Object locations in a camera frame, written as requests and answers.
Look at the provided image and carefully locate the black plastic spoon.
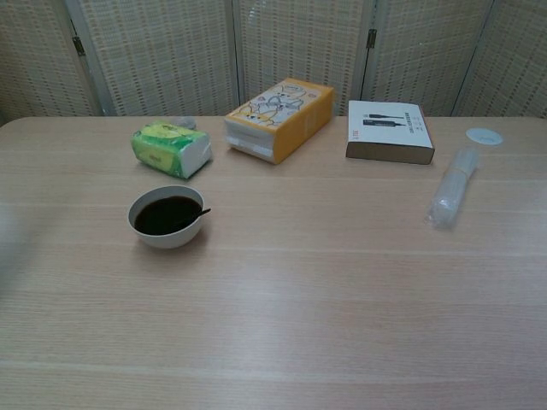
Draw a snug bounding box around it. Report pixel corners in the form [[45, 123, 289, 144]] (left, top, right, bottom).
[[173, 208, 212, 230]]

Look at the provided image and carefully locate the white bowl of coffee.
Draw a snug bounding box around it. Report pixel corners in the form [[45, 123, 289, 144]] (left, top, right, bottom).
[[127, 184, 206, 250]]

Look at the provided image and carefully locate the orange cartoon dog tissue pack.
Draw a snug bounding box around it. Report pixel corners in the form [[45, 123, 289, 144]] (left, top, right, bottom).
[[223, 77, 335, 166]]

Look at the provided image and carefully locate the green tissue pack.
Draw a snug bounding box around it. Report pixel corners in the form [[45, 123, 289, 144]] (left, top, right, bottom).
[[130, 120, 214, 180]]

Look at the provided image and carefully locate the bamboo folding screen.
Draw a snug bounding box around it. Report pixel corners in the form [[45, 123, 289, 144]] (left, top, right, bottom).
[[0, 0, 547, 120]]

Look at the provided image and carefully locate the clear plastic sleeve of cups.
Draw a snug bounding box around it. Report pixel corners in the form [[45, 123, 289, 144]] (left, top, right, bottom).
[[422, 146, 482, 230]]

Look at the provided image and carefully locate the white round lid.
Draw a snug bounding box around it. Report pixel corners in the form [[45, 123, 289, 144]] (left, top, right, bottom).
[[465, 126, 505, 147]]

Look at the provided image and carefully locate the white cable product box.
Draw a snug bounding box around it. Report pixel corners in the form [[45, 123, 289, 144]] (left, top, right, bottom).
[[344, 100, 436, 166]]

